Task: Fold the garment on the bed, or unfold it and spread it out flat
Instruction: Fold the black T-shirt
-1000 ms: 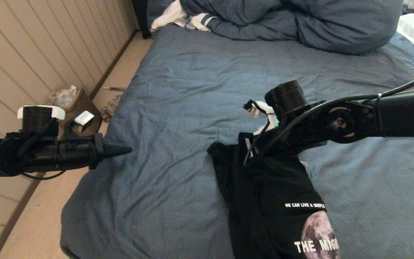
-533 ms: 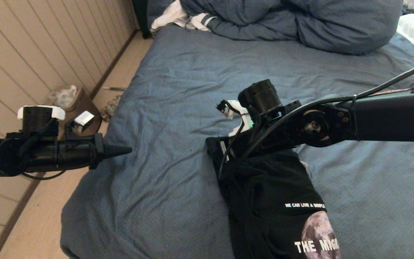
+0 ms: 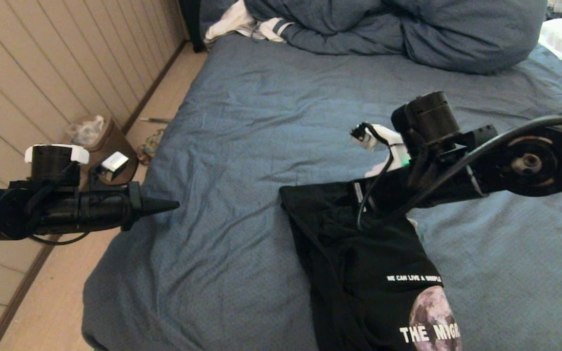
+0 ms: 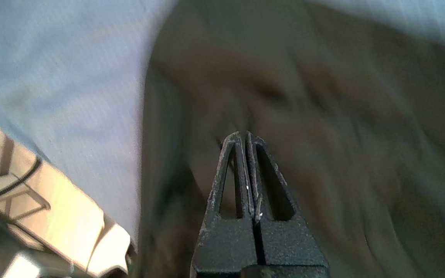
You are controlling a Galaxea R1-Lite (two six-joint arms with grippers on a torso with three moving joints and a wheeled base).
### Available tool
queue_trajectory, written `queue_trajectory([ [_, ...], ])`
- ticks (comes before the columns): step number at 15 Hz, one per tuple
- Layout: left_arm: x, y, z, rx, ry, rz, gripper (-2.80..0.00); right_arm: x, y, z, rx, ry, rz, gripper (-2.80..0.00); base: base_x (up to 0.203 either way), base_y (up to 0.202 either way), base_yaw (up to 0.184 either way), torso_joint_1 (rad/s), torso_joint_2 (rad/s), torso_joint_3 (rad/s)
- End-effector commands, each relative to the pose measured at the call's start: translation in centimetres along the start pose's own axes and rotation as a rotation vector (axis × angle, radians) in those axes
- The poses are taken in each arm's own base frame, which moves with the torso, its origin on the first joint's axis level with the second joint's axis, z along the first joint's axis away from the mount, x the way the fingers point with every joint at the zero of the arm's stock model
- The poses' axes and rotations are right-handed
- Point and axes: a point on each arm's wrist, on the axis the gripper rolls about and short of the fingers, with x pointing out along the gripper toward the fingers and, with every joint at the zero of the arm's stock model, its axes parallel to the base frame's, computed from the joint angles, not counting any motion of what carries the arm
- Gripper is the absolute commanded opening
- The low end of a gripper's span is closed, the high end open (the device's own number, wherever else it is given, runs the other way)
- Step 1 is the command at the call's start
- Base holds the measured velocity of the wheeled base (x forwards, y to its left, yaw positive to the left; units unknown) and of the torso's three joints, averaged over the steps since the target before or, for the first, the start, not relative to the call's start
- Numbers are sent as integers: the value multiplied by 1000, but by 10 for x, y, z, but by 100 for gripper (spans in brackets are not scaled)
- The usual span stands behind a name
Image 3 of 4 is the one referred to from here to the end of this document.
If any white striped garment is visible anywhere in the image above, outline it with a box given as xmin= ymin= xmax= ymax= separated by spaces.
xmin=205 ymin=0 xmax=294 ymax=43

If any colourful rope toy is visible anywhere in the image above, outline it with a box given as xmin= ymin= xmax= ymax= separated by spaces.
xmin=137 ymin=128 xmax=165 ymax=165

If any brown trash bin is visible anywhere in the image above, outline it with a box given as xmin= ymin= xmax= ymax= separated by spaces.
xmin=66 ymin=115 xmax=139 ymax=186

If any bed with blue sheet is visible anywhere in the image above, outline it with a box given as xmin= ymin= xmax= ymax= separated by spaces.
xmin=82 ymin=33 xmax=562 ymax=351

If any black bedside furniture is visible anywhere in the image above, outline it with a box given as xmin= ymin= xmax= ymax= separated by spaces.
xmin=179 ymin=0 xmax=207 ymax=53

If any black left gripper cable loop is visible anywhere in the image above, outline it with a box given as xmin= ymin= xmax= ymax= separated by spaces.
xmin=30 ymin=232 xmax=89 ymax=246

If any clear plastic bin bag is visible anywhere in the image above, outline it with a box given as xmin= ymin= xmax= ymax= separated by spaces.
xmin=66 ymin=115 xmax=106 ymax=146

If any blue bunched duvet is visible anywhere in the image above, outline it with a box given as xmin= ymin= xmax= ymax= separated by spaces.
xmin=242 ymin=0 xmax=548 ymax=75

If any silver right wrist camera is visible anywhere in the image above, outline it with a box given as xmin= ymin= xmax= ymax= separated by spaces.
xmin=350 ymin=122 xmax=411 ymax=178

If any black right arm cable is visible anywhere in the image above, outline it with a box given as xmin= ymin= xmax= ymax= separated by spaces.
xmin=357 ymin=115 xmax=562 ymax=231

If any black printed t-shirt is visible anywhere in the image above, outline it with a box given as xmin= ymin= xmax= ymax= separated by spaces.
xmin=280 ymin=180 xmax=462 ymax=351

